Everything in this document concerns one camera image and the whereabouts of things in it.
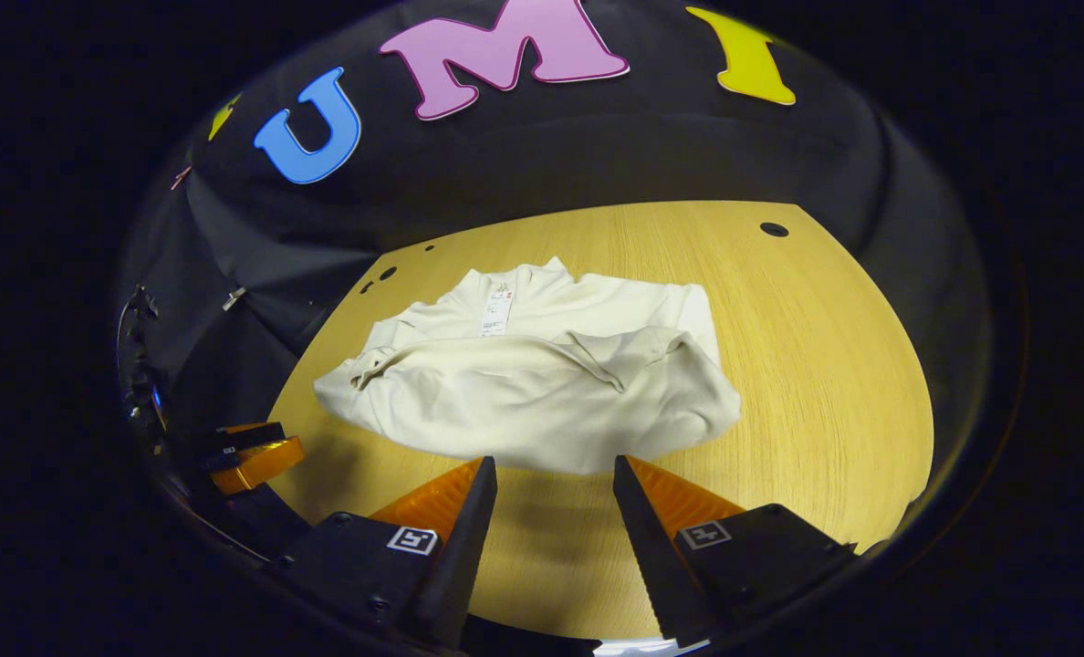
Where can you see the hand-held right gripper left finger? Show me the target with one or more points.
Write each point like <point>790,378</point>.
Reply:
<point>455,566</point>

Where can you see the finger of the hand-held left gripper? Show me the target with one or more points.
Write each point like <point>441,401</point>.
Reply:
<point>259,464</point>
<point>241,438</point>

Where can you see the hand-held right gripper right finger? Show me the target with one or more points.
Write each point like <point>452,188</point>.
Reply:
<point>656,566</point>

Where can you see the white sweatshirt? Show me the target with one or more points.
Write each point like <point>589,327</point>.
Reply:
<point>542,401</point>

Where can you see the small white label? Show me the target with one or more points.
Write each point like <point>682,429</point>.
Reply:
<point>234,299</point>

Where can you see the copper cloth clip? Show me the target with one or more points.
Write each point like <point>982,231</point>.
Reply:
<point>181,178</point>

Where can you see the black backdrop cloth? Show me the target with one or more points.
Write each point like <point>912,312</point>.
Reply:
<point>551,155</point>

